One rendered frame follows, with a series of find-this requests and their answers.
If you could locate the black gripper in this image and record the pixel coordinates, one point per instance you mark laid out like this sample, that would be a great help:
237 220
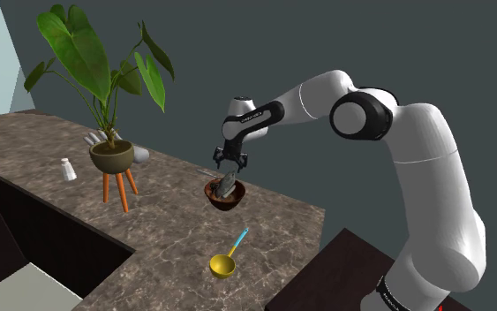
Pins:
232 154

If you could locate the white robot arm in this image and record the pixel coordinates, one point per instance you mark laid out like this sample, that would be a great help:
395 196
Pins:
429 172

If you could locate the grey wedge-shaped object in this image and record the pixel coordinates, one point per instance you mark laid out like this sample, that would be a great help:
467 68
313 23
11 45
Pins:
226 184

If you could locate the brown bowl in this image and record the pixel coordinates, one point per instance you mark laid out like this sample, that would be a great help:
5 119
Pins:
227 202

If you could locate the white hand figure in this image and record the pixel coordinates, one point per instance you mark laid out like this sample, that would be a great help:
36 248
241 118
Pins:
141 154

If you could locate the potted plant with orange legs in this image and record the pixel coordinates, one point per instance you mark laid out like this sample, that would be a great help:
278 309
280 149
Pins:
112 157

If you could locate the dark robot stand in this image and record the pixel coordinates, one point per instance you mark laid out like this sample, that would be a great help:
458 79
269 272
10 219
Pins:
338 275

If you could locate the white salt shaker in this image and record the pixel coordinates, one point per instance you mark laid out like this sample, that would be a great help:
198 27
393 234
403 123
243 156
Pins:
67 170

